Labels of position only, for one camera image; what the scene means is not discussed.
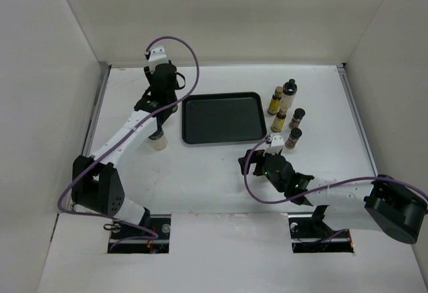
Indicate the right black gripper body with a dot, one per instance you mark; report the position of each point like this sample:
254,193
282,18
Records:
280,188

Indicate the small yellow label bottle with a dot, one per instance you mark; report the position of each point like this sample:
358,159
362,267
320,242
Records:
275,101

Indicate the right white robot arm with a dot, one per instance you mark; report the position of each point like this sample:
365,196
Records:
378,203

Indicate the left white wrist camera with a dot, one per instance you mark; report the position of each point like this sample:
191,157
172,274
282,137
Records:
155,56

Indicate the black plastic tray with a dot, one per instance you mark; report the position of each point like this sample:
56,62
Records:
223,118

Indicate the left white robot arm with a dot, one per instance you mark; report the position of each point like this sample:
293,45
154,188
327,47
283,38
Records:
97,183

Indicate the small amber sauce bottle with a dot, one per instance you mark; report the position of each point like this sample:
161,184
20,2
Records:
278,123

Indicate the brown spice jar black lid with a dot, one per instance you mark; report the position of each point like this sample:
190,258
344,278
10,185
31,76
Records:
297,117

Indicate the white bottle black cap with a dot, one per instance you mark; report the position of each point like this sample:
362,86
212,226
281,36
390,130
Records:
289,91

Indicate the tall red green sauce bottle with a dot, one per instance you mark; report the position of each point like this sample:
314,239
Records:
163,116

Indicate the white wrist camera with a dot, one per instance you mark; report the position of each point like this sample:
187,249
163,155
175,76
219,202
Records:
275,144
155,56

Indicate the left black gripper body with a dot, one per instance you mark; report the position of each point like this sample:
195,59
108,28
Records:
173,98

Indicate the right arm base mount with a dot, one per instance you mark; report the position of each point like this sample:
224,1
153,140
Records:
310,235

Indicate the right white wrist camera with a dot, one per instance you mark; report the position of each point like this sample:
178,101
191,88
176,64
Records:
275,144

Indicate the clear jar with white powder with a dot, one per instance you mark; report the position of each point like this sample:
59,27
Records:
158,141

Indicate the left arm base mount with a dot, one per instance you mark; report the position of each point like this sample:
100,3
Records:
125,239

